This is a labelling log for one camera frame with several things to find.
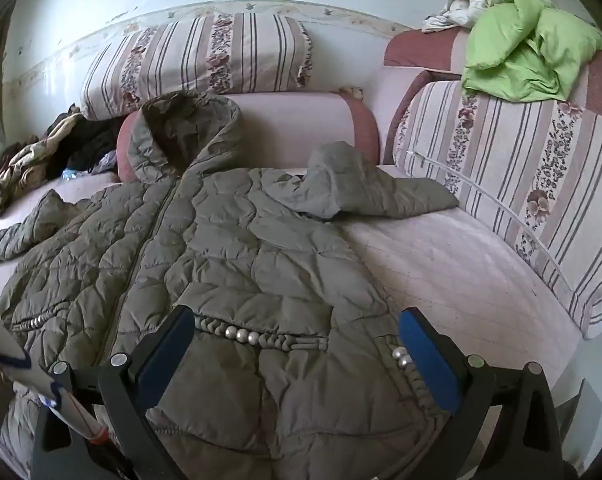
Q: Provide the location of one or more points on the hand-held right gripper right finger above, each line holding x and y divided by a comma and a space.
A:
426, 355

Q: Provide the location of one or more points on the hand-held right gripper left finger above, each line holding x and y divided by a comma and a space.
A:
167, 344

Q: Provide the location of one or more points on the olive quilted hooded jacket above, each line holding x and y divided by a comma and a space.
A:
231, 240

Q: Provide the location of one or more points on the dark crumpled clothes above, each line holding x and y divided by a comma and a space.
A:
91, 145

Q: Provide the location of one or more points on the pink sofa bed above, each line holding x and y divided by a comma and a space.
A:
431, 270

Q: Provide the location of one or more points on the grey bedside cabinet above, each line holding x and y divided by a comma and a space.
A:
573, 405

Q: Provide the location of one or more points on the small blue plastic item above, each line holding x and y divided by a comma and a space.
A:
72, 174

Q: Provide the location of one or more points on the striped floral cushion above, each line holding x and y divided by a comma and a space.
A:
191, 60
521, 160

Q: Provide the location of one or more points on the pink bolster with maroon ends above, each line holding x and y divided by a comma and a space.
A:
291, 120

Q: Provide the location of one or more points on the light green blanket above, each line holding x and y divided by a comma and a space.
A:
521, 55

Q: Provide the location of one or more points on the white crumpled cloth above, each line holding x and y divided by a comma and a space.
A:
461, 5

